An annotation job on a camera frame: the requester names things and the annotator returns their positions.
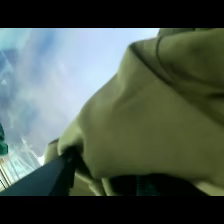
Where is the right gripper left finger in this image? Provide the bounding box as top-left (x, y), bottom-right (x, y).
top-left (0, 149), bottom-right (78, 197)

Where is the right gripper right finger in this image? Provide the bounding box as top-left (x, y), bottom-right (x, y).
top-left (109, 173), bottom-right (208, 197)

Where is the beige garment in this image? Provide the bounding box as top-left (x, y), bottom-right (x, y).
top-left (43, 27), bottom-right (224, 197)

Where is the green garment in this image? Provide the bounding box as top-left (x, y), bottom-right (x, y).
top-left (0, 122), bottom-right (9, 156)

